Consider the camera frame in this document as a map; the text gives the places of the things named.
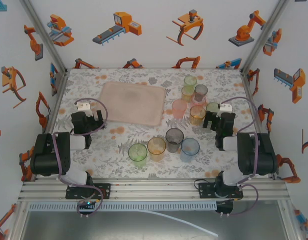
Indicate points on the small orange plastic glass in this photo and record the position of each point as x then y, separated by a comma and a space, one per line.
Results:
197, 115

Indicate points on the small grey plastic glass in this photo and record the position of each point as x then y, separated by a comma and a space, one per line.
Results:
200, 91

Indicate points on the blue plastic glass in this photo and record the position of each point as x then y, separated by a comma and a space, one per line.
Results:
190, 150

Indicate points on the small yellow plastic glass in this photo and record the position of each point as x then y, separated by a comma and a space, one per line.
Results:
186, 94

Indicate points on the tall grey plastic glass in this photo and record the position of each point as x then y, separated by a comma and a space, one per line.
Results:
174, 140

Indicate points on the tall green plastic glass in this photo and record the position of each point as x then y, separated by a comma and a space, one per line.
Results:
137, 155

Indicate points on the tall orange plastic glass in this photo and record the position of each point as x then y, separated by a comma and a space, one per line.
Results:
156, 150

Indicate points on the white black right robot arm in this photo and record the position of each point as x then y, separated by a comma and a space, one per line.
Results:
258, 155

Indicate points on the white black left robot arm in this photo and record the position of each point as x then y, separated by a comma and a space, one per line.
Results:
47, 155

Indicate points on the pink plastic tray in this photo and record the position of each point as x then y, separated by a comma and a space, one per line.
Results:
133, 105

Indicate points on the small green plastic glass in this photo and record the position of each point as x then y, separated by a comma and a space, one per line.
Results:
190, 80

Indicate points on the floral table mat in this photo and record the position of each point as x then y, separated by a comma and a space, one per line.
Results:
111, 162

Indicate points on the left controller board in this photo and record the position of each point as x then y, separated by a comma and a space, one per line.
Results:
87, 203

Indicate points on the black right controller box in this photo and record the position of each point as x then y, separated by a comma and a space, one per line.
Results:
224, 207

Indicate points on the grey metal sheet panel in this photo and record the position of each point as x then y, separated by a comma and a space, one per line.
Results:
93, 227

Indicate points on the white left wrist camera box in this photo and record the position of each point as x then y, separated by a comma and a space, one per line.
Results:
84, 107

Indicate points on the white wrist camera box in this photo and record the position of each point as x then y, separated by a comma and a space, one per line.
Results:
84, 107
225, 108

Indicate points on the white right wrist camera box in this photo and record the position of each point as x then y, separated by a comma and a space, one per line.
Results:
225, 108

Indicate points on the aluminium side rail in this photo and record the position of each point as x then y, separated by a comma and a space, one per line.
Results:
246, 86
50, 117

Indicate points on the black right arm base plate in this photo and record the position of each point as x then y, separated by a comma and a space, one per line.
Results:
203, 192

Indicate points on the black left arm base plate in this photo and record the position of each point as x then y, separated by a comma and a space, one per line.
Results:
106, 192

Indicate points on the aluminium front frame rail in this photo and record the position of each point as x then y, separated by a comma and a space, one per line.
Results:
156, 190

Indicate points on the aluminium frame post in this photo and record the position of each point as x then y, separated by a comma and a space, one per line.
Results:
45, 37
263, 37

